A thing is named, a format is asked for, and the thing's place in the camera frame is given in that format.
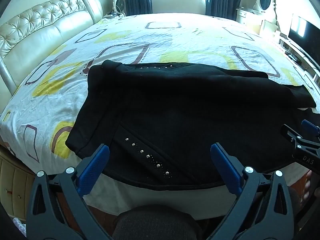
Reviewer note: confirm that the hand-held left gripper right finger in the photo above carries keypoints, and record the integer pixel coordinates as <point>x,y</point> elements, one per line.
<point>226,170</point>

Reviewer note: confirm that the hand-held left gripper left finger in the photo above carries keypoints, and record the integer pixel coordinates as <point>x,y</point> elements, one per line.
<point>93,170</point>

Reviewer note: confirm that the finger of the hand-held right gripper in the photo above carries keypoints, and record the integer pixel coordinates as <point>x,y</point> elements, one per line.
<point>290,133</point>
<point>310,127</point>

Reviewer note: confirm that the black studded pants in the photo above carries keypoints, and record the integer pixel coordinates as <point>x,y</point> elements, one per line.
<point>175,117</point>

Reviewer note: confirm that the person's right hand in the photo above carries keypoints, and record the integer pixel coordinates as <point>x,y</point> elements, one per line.
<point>308,185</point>

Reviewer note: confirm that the white television cabinet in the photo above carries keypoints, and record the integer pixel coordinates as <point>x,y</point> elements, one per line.
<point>290,48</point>

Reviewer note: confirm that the cream nightstand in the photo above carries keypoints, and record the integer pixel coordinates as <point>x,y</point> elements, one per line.
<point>12,180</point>

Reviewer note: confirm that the person's dark trouser leg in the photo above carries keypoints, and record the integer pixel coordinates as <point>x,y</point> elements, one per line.
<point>155,223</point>

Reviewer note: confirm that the black flat television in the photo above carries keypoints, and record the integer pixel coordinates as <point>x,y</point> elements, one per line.
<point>307,37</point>

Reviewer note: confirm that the printed bed sheet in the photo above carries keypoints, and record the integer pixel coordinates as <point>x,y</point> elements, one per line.
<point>175,40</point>

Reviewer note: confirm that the cream tufted leather headboard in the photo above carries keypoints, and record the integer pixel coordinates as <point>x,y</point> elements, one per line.
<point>37,30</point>

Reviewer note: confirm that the white power strip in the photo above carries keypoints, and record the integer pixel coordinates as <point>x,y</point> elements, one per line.
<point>111,15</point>

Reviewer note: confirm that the white box fan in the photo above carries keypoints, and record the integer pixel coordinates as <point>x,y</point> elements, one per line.
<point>118,5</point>

